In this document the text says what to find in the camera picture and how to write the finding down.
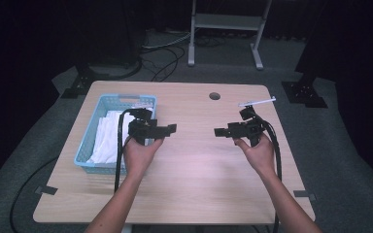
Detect person's right hand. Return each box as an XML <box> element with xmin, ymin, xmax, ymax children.
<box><xmin>233</xmin><ymin>133</ymin><xmax>278</xmax><ymax>179</ymax></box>

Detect left hand-held gripper black cable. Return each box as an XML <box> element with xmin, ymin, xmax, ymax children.
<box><xmin>114</xmin><ymin>109</ymin><xmax>144</xmax><ymax>194</ymax></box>

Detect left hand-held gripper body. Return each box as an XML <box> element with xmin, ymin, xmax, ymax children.
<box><xmin>127</xmin><ymin>108</ymin><xmax>169</xmax><ymax>146</ymax></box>

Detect white cloth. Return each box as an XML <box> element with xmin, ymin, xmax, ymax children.
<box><xmin>86</xmin><ymin>108</ymin><xmax>155</xmax><ymax>165</ymax></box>

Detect black stand base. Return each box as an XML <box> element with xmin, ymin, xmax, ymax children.
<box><xmin>60</xmin><ymin>62</ymin><xmax>112</xmax><ymax>100</ymax></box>
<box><xmin>280</xmin><ymin>75</ymin><xmax>329</xmax><ymax>109</ymax></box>

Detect person's left hand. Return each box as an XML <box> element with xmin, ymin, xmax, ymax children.
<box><xmin>122</xmin><ymin>136</ymin><xmax>166</xmax><ymax>178</ymax></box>

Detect dark tape strip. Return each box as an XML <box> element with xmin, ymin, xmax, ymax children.
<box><xmin>34</xmin><ymin>185</ymin><xmax>59</xmax><ymax>196</ymax></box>
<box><xmin>292</xmin><ymin>189</ymin><xmax>317</xmax><ymax>202</ymax></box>

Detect right hand-held gripper black cable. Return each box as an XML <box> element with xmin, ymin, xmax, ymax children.
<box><xmin>261</xmin><ymin>118</ymin><xmax>284</xmax><ymax>233</ymax></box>

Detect looped black floor cable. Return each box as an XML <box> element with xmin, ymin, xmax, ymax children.
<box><xmin>140</xmin><ymin>45</ymin><xmax>187</xmax><ymax>83</ymax></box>

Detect hand-held gripper black cable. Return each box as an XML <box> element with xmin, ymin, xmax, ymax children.
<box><xmin>114</xmin><ymin>109</ymin><xmax>144</xmax><ymax>194</ymax></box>
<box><xmin>261</xmin><ymin>118</ymin><xmax>284</xmax><ymax>233</ymax></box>

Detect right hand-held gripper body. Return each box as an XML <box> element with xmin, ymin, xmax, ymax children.
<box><xmin>226</xmin><ymin>95</ymin><xmax>277</xmax><ymax>148</ymax></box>

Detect white metal stand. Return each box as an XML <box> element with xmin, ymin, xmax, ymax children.
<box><xmin>187</xmin><ymin>0</ymin><xmax>273</xmax><ymax>71</ymax></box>

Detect long black floor cable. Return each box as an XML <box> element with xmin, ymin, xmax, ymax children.
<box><xmin>9</xmin><ymin>156</ymin><xmax>60</xmax><ymax>233</ymax></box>

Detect light blue plastic basket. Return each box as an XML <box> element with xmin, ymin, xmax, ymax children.
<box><xmin>73</xmin><ymin>93</ymin><xmax>158</xmax><ymax>176</ymax></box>

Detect white floor cable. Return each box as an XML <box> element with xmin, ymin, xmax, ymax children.
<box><xmin>141</xmin><ymin>31</ymin><xmax>192</xmax><ymax>50</ymax></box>

